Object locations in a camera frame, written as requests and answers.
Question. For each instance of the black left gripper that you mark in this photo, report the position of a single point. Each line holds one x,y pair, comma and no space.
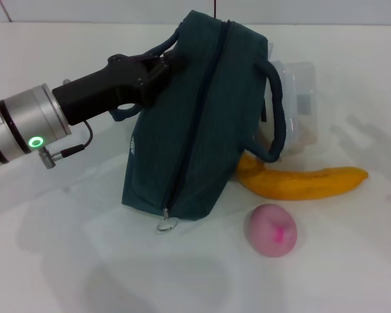
101,91

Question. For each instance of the dark teal zipper bag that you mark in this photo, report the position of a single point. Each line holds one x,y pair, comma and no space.
215,114

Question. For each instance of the clear blue-rimmed food container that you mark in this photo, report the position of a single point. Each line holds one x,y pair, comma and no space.
299,88

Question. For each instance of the yellow banana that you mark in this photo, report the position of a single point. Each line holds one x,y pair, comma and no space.
306,187

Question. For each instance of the pink peach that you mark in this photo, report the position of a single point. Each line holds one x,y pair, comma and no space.
272,231

